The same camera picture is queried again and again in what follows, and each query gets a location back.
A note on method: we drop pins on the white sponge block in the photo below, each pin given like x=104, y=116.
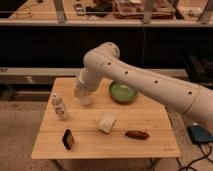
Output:
x=106, y=123

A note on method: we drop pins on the green ceramic bowl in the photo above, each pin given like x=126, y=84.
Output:
x=121, y=93

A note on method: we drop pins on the wooden table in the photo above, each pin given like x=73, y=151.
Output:
x=144, y=114

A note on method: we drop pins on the white figurine bottle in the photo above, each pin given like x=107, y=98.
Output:
x=59, y=106

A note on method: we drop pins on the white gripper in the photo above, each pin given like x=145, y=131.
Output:
x=82, y=89

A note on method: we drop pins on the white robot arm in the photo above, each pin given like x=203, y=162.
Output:
x=189, y=99

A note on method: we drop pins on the red chili pepper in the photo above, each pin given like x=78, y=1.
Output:
x=137, y=135

